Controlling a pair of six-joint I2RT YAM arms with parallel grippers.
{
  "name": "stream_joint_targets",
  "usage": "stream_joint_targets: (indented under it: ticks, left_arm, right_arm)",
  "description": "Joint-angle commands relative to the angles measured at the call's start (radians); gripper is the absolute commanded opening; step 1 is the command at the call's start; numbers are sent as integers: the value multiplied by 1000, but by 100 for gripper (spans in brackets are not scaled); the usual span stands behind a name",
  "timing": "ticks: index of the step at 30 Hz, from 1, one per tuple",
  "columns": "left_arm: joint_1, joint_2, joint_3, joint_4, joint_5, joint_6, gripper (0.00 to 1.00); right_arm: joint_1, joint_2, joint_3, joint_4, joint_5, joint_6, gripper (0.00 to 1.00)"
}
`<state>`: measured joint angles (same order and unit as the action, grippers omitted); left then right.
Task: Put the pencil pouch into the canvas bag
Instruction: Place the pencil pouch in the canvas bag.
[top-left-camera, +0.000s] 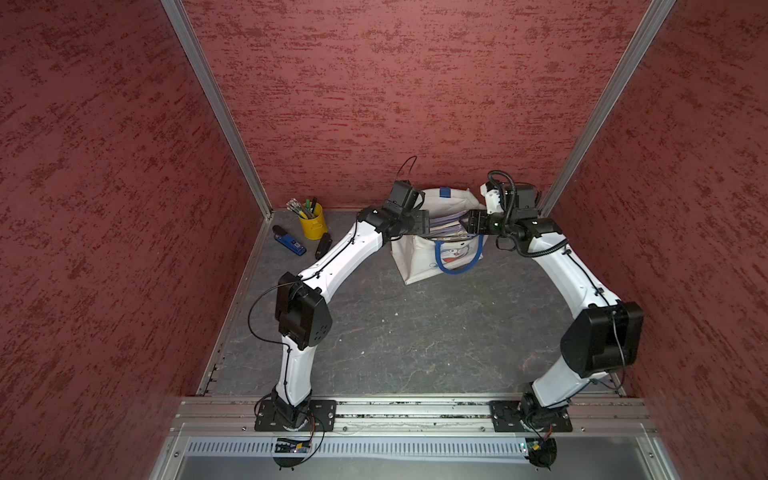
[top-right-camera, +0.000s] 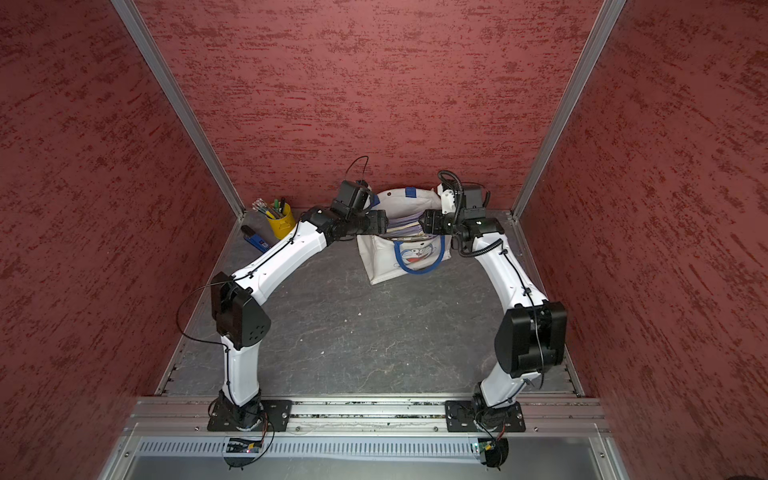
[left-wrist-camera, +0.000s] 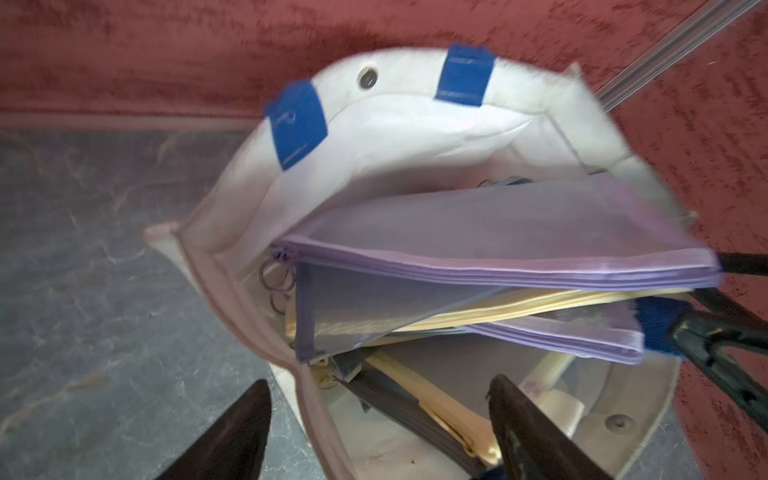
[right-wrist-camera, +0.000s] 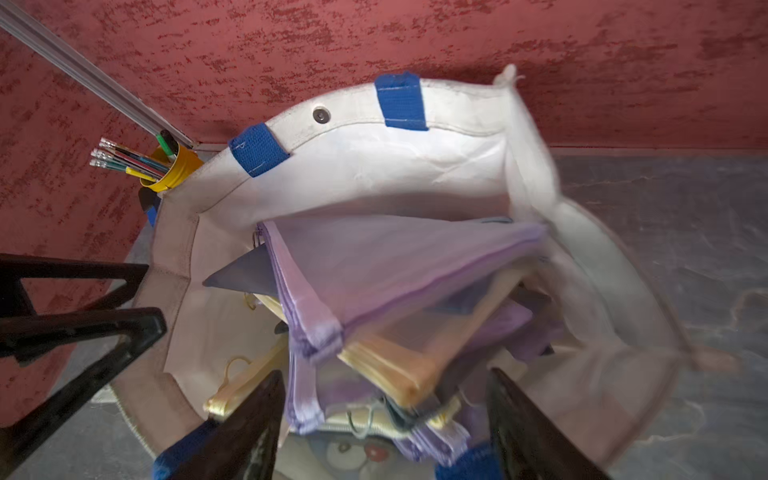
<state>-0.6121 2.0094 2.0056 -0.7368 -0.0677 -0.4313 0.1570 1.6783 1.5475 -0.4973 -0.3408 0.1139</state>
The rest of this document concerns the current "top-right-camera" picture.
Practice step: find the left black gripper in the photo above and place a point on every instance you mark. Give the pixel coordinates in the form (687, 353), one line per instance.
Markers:
(378, 222)

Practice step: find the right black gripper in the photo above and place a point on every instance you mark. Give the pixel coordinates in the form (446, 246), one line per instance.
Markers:
(433, 218)

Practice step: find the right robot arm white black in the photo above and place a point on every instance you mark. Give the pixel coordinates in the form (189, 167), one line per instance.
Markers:
(530, 339)

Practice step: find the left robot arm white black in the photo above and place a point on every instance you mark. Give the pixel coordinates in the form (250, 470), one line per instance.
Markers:
(237, 303)

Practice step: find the white canvas Doraemon tote bag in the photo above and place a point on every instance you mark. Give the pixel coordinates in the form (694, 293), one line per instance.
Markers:
(404, 248)

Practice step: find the yellow pen cup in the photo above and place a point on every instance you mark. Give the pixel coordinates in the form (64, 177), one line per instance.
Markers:
(284, 226)

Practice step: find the pens in cup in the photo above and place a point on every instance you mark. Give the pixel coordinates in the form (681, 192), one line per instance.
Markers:
(273, 211)

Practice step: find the blue stapler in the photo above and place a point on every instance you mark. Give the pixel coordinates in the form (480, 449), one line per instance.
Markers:
(254, 239)

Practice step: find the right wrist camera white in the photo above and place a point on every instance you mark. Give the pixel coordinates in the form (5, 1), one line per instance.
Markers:
(448, 198)

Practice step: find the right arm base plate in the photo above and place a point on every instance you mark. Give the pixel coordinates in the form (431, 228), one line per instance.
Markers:
(468, 416)

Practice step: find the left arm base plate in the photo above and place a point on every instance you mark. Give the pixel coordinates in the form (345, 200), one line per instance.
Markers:
(255, 416)

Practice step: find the right corner aluminium post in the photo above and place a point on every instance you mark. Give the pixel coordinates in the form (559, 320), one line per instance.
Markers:
(598, 36)

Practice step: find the corner aluminium post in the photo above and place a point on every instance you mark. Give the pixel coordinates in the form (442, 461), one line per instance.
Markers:
(598, 36)
(132, 19)

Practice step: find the left corner aluminium post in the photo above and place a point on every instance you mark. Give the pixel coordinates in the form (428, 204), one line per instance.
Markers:
(132, 19)

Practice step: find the aluminium front rail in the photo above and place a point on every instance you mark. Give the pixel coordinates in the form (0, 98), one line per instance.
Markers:
(546, 415)

